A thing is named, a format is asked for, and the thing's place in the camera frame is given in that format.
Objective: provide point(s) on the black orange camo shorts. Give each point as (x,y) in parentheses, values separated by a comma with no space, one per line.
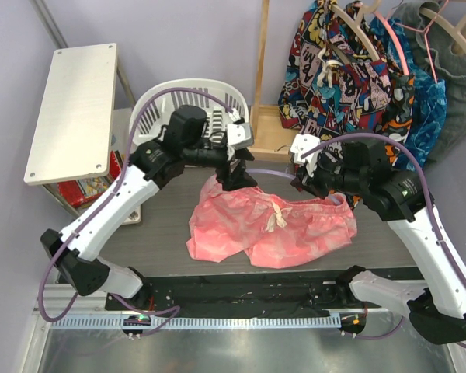
(375,96)

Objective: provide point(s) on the pink plastic hanger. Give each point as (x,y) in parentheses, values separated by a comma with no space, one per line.
(395,41)

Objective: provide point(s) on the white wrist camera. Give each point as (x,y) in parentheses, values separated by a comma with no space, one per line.
(302,154)
(238,133)

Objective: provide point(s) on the beige wooden hanger far right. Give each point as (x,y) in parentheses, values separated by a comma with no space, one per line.
(456,32)

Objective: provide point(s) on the thin pink wire hanger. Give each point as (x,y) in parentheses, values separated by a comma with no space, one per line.
(417,29)

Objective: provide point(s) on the slotted white cable duct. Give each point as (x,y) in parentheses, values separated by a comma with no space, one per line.
(127,321)

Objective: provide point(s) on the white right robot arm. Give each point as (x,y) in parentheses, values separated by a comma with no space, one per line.
(401,199)

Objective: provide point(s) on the beige wooden hanger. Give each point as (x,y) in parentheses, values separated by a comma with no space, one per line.
(456,32)
(354,22)

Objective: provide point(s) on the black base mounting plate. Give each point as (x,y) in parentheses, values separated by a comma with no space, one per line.
(257,295)

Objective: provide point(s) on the pink patterned shorts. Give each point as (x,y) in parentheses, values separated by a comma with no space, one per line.
(272,232)

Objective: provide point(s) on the white side shelf table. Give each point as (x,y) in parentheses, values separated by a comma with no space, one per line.
(78,125)

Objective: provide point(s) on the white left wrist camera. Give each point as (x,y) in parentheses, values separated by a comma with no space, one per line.
(238,133)

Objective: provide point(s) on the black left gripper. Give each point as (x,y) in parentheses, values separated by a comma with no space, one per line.
(232,180)

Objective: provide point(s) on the blue patterned shorts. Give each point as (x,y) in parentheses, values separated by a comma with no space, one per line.
(429,110)

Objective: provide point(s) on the comic print shorts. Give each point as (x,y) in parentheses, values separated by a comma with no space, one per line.
(309,98)

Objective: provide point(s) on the lilac plastic hanger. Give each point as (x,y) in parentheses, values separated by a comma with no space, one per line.
(286,176)

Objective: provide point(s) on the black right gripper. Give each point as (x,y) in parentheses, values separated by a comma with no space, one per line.
(325,158)

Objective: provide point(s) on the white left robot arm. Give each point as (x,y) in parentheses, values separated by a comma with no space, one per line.
(154,163)

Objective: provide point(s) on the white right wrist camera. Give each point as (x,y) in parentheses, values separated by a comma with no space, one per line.
(302,154)

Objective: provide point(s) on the grey green shorts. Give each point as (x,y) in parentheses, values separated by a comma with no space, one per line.
(453,70)

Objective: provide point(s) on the red book stack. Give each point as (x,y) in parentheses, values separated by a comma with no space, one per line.
(83,192)

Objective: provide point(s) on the white plastic laundry basket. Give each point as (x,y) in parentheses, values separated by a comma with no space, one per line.
(155,107)

